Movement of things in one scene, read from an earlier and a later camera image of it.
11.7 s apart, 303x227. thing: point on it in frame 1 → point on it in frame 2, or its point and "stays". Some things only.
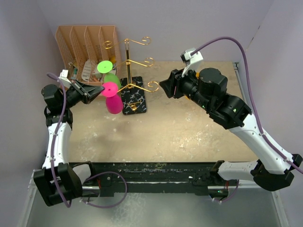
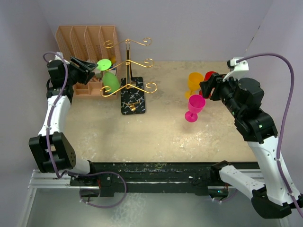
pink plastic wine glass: x=113 y=101 → x=196 y=104
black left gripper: x=87 y=92 → x=85 y=75
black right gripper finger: x=168 y=85 → x=206 y=87
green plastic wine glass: x=105 y=67 stays
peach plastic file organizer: x=83 y=47 stays
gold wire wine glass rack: x=133 y=96 stays
